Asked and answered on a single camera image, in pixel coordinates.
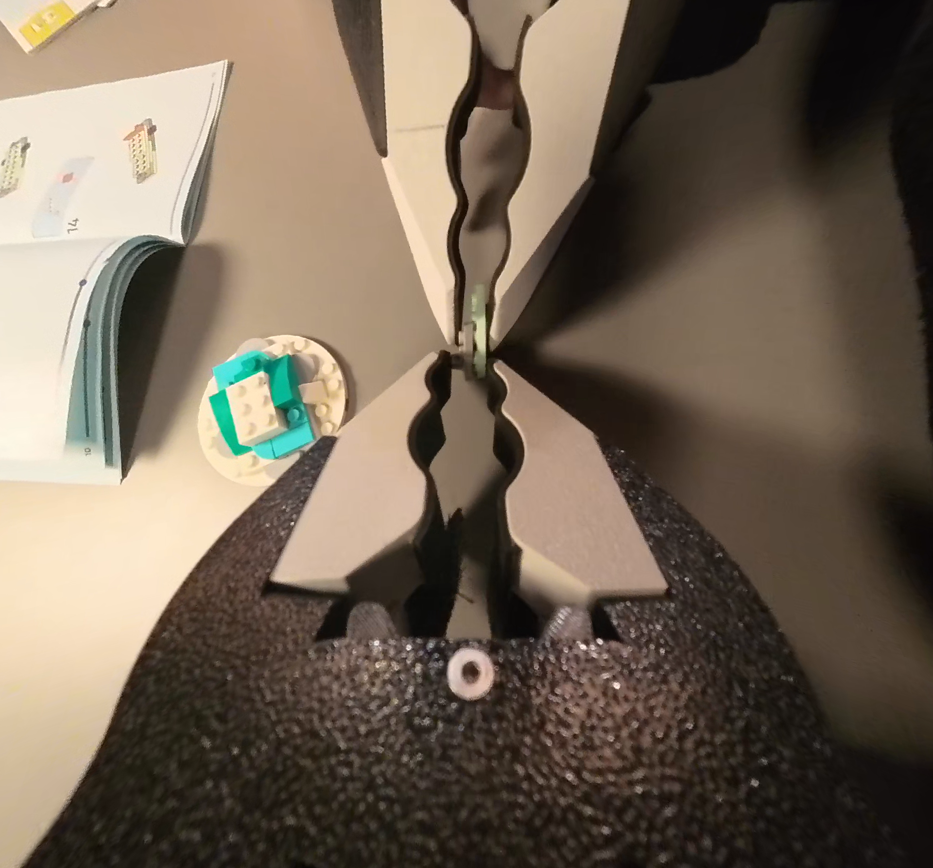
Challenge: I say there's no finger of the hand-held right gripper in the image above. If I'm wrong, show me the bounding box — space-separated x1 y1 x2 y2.
379 0 481 340
492 0 634 344

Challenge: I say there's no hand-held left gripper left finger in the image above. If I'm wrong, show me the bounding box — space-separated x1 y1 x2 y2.
270 349 451 598

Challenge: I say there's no teal lego model on round plate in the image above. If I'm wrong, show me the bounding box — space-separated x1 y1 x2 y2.
197 334 356 486

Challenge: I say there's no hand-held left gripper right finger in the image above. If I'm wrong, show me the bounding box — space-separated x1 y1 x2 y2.
484 360 670 610

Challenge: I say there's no open lego instruction booklet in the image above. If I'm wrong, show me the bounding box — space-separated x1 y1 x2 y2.
0 60 234 484

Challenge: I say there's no small pale green lego piece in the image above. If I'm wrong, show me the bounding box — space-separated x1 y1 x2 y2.
458 283 498 381

